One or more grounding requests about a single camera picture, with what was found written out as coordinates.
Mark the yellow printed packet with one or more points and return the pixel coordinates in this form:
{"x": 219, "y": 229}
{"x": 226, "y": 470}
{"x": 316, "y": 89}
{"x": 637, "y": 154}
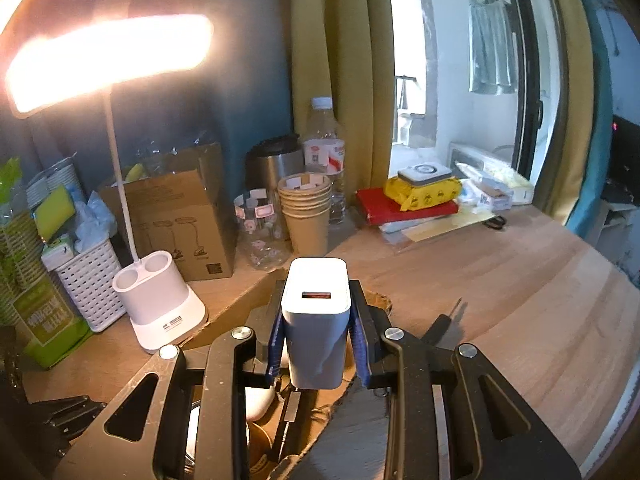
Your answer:
{"x": 425, "y": 195}

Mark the white plastic lattice basket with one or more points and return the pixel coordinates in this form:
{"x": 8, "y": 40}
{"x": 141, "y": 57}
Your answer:
{"x": 92, "y": 290}

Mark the white medicine box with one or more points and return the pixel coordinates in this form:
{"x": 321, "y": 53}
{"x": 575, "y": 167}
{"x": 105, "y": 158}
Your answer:
{"x": 492, "y": 195}

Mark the white shelf unit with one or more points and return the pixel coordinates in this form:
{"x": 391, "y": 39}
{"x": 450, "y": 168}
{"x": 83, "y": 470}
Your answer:
{"x": 615, "y": 235}

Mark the pale yellow plastic bag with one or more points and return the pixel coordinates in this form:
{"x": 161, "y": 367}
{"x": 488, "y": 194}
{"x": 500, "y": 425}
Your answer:
{"x": 517, "y": 185}

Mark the crumpled white plastic bag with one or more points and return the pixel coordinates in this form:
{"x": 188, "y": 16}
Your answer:
{"x": 95, "y": 222}

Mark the foil-lidded metal tin can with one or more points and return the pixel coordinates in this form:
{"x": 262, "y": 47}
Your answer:
{"x": 259, "y": 442}

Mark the black door frame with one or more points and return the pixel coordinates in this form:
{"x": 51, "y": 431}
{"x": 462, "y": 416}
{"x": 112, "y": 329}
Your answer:
{"x": 527, "y": 60}

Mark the white appliance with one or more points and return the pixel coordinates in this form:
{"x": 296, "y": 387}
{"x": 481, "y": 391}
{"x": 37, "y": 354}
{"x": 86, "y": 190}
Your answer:
{"x": 475, "y": 155}

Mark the yellow curtain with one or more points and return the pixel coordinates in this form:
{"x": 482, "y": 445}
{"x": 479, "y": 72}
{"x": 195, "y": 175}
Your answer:
{"x": 350, "y": 35}
{"x": 570, "y": 85}

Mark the brown printed cardboard box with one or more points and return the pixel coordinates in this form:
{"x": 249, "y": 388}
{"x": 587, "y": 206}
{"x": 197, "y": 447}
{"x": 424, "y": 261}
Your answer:
{"x": 185, "y": 220}

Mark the white desk lamp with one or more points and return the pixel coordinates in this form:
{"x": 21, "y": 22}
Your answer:
{"x": 160, "y": 310}

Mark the red book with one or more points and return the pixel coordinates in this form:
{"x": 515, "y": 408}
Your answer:
{"x": 380, "y": 207}

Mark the teal curtain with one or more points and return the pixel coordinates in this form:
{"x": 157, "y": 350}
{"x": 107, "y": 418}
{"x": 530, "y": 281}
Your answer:
{"x": 600, "y": 110}

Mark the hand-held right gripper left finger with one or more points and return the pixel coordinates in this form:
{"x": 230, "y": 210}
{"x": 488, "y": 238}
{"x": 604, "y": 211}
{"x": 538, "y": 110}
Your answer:
{"x": 276, "y": 345}

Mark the clear plastic water bottle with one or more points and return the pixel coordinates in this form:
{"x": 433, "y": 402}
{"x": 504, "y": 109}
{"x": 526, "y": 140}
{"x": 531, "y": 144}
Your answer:
{"x": 324, "y": 130}

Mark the patterned clear glass jar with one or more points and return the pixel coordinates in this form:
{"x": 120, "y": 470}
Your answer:
{"x": 260, "y": 235}

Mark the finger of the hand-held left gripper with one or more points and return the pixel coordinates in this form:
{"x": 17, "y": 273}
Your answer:
{"x": 75, "y": 430}
{"x": 60, "y": 407}

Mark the pale yellow envelope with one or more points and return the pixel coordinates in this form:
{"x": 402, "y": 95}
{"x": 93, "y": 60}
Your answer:
{"x": 445, "y": 227}

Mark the yellow green sponge pack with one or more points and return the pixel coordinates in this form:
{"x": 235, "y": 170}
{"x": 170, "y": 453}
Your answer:
{"x": 52, "y": 210}

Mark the white charger adapter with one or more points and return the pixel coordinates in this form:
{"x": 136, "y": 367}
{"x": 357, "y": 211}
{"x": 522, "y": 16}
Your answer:
{"x": 315, "y": 330}

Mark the green printed package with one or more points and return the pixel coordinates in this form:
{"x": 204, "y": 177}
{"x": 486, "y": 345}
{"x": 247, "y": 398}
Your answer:
{"x": 40, "y": 320}

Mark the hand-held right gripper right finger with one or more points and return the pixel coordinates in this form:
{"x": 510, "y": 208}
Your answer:
{"x": 359, "y": 355}

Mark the white flat round-dial device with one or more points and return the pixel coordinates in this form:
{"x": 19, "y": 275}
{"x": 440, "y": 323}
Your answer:
{"x": 425, "y": 172}

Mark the stainless steel kettle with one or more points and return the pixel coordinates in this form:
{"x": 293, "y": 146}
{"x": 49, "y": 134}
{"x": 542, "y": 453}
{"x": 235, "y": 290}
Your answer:
{"x": 275, "y": 170}

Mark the hanging grey garment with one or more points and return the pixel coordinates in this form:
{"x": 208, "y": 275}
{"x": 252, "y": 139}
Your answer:
{"x": 492, "y": 45}

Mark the stack of paper cups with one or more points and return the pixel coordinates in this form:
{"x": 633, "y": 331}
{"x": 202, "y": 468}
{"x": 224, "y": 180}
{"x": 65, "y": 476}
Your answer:
{"x": 307, "y": 225}

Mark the small white carton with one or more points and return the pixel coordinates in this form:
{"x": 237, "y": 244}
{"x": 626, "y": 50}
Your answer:
{"x": 57, "y": 252}

